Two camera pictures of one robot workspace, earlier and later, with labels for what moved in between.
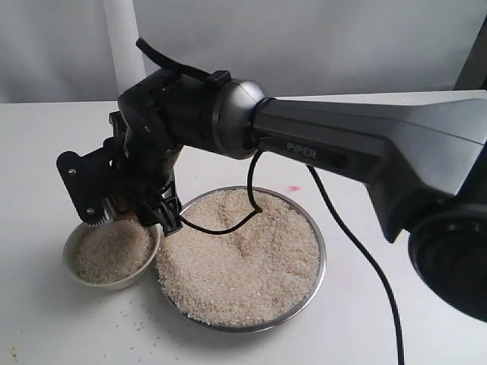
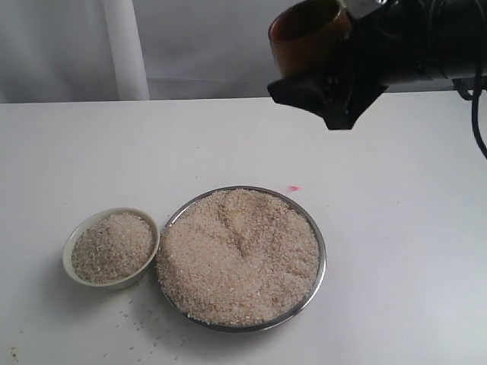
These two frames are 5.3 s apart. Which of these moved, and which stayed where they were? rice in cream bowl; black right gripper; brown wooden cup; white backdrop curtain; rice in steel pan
Moved: black right gripper; brown wooden cup
Stayed: white backdrop curtain; rice in steel pan; rice in cream bowl
